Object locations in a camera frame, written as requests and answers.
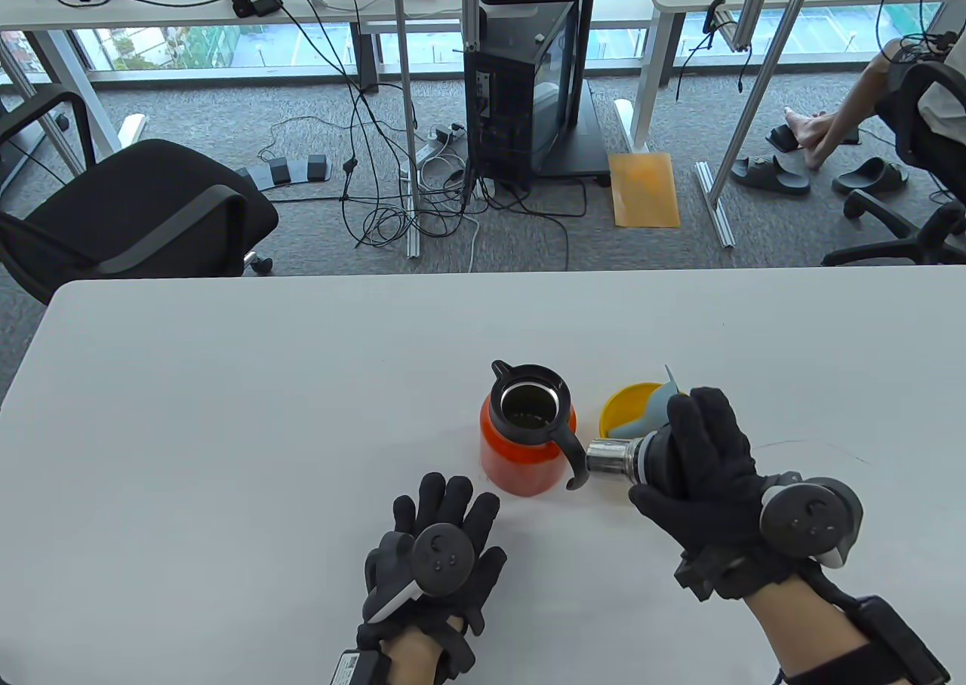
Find person's right hand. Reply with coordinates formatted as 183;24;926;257
629;387;823;603

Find person's left hand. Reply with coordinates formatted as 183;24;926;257
356;472;508;682

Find orange hot water kettle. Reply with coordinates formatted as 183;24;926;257
479;361;591;497

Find blue plastic funnel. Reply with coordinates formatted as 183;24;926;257
608;364;688;441

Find black kettle lid steel stopper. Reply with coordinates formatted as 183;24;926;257
586;429;680;490

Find yellow plastic bowl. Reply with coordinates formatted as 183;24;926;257
600;382;680;441

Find person's left forearm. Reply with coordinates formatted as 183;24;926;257
377;628;440;685

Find black left hand controller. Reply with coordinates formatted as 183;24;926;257
362;523;476;622

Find black hand controller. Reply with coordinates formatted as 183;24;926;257
758;476;863;569
362;523;476;622

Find black right hand controller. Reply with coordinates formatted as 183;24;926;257
758;476;863;569

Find orange floor mat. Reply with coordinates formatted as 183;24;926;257
608;152;681;229

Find black office chair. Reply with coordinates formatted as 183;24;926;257
0;85;280;305
821;61;966;267

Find black slipper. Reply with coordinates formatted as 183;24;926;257
731;155;811;195
832;157;910;195

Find black foot pedal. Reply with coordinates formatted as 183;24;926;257
767;123;861;154

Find black rolling stand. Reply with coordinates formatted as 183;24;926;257
528;0;614;188

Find white power strip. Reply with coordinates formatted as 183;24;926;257
415;121;465;169

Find grey foot pedals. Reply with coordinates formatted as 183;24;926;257
240;155;333;190

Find black computer tower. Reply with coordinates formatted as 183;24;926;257
463;0;583;186

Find black left wrist camera band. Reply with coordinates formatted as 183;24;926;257
328;649;395;685

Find black wrist camera band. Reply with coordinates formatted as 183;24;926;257
328;649;395;685
777;596;952;685

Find black right wrist camera band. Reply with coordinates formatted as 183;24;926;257
777;596;952;685

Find bundle of floor cables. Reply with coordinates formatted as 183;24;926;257
257;0;589;275

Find aluminium frame post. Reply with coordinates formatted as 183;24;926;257
391;0;423;258
694;0;820;248

